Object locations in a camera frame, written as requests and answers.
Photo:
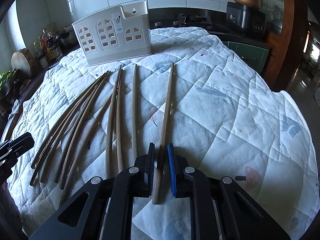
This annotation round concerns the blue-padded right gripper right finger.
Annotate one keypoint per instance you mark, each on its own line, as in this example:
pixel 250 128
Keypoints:
pixel 204 195

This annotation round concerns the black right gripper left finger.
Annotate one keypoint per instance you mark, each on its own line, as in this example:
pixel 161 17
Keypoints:
pixel 134 182

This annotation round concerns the wooden chopstick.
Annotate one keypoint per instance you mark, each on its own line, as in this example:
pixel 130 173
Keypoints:
pixel 161 152
pixel 65 161
pixel 78 156
pixel 134 115
pixel 60 129
pixel 118 126
pixel 67 127
pixel 65 144
pixel 109 134

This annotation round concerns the green vegetables in basin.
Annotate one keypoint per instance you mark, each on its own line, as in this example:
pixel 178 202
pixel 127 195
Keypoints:
pixel 4 77

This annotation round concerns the white quilted cloth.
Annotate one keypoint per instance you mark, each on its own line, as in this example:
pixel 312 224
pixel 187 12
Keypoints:
pixel 224 119

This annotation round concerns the round wooden cutting board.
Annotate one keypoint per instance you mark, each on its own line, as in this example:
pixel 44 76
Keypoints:
pixel 25 62

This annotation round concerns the yellow-label oil bottle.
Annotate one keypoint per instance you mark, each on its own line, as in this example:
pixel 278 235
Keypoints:
pixel 51 46

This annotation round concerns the white plastic utensil holder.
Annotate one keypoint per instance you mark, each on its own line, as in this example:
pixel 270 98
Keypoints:
pixel 117 33

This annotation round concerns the black gas stove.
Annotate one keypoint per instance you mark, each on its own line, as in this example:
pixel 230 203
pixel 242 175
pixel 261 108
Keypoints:
pixel 183 20

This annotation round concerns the black rice cooker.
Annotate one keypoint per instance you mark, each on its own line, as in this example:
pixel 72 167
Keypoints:
pixel 248 21

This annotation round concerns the wooden glass cabinet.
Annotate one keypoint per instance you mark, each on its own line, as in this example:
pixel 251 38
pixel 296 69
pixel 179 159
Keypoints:
pixel 287 28

